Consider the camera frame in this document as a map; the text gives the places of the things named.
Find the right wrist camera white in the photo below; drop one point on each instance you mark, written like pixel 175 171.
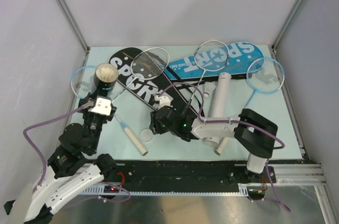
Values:
pixel 163 100

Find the white racket on blue bag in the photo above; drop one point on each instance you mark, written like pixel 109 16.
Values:
pixel 210 56

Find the left aluminium frame post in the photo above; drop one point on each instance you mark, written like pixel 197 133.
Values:
pixel 73 25

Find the blue racket bag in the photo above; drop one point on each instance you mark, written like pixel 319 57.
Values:
pixel 241 55

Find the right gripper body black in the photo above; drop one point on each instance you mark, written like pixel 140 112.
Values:
pixel 159 127

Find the black shuttlecock tube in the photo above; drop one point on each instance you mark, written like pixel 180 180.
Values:
pixel 105 77

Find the white shuttlecock tube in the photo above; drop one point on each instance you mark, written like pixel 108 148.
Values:
pixel 221 94

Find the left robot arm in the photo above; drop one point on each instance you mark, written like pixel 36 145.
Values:
pixel 64 175

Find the black racket bag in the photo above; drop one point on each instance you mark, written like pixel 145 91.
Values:
pixel 146 90

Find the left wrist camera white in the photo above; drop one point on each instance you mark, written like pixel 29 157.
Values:
pixel 102 106

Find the white shuttlecock centre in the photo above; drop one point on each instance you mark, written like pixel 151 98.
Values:
pixel 209 87

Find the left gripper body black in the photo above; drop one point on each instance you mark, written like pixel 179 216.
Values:
pixel 94 122

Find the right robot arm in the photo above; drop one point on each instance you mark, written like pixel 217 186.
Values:
pixel 254 132

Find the aluminium frame post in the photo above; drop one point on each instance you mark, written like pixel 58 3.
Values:
pixel 287 23
pixel 73 25

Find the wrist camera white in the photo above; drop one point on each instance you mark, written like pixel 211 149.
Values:
pixel 163 100
pixel 102 106

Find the white racket black handle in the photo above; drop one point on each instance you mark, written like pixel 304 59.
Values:
pixel 147 65

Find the white tube lid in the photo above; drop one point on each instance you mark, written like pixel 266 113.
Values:
pixel 146 135

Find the right aluminium frame post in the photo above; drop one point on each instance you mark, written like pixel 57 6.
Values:
pixel 287 23

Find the blue racket right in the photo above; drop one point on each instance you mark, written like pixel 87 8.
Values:
pixel 265 76

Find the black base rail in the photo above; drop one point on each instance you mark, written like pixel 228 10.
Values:
pixel 171 176

